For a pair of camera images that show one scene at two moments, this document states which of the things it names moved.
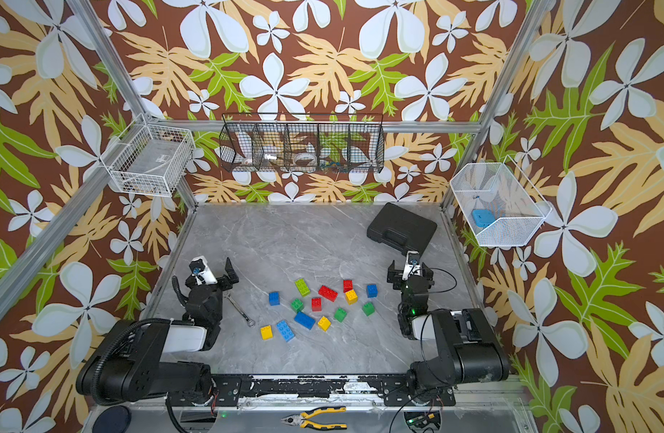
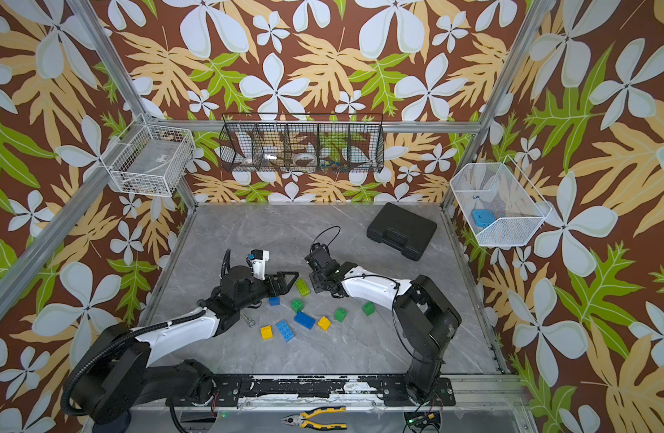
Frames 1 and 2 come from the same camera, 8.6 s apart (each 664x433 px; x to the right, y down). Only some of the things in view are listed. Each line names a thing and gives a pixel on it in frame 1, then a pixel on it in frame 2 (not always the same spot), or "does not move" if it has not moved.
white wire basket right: (519, 208) does not move
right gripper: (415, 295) → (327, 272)
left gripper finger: (175, 284) → (225, 264)
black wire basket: (301, 142) does not move
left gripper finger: (231, 271) → (278, 281)
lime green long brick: (302, 287) does not move
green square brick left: (297, 304) does not move
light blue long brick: (286, 331) does not move
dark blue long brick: (305, 319) does not move
